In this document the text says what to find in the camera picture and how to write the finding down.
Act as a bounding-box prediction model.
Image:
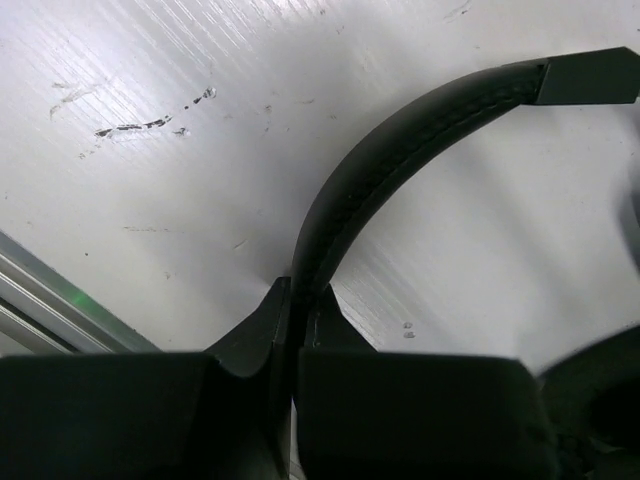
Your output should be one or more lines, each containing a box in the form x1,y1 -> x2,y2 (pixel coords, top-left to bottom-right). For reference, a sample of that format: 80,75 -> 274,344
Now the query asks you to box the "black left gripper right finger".
296,290 -> 559,479

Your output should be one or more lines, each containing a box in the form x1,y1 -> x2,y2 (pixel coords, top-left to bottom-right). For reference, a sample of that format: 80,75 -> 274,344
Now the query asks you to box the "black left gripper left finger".
1,277 -> 290,479

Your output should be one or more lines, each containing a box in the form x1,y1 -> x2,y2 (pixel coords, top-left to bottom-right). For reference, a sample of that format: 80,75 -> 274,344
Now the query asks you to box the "black headset with microphone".
291,47 -> 639,479

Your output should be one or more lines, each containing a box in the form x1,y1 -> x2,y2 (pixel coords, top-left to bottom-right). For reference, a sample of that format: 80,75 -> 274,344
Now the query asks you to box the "aluminium front rail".
1,234 -> 159,354

